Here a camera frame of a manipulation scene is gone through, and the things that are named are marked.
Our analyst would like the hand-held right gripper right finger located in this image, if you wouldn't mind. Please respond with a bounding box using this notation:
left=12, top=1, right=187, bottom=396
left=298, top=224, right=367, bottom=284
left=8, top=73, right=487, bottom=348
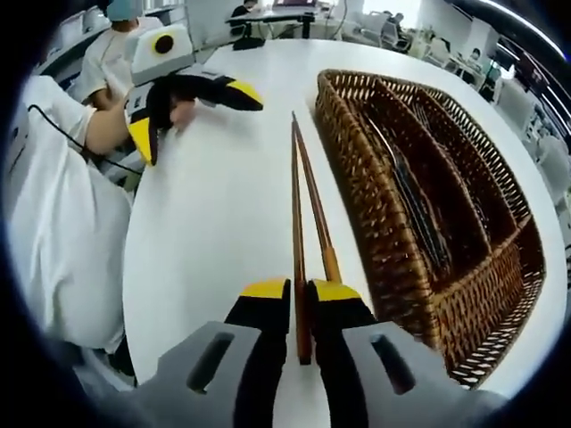
left=307, top=277, right=501, bottom=428

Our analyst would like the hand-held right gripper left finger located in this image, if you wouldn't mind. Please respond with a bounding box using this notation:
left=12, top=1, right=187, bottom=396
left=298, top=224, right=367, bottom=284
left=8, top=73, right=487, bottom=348
left=132, top=277, right=293, bottom=428

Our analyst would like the brown wicker storage slots basket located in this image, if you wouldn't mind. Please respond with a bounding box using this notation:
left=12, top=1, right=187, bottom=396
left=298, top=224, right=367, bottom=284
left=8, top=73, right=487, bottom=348
left=315, top=69, right=547, bottom=391

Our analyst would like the steel knife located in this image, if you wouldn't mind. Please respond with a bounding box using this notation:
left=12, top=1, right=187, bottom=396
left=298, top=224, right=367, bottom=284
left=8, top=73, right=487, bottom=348
left=387, top=146, right=452, bottom=278
left=378, top=127, right=450, bottom=276

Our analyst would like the person's left hand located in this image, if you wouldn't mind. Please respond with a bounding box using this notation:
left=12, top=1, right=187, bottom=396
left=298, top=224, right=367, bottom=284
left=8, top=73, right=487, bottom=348
left=170, top=99, right=198, bottom=134

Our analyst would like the small black device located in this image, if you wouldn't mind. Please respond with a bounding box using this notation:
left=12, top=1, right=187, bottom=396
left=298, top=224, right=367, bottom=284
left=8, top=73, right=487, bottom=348
left=231, top=37, right=268, bottom=52

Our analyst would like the background office desk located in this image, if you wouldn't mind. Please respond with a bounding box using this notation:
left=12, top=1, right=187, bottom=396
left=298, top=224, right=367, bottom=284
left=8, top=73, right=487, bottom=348
left=226, top=7, right=325, bottom=42

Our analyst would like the person in white shirt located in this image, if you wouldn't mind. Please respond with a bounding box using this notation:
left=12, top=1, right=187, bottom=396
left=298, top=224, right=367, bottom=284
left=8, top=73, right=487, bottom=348
left=6, top=74, right=136, bottom=351

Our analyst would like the black cable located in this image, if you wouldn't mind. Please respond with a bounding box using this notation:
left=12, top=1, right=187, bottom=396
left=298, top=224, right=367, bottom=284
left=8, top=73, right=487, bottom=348
left=28, top=104, right=146, bottom=176

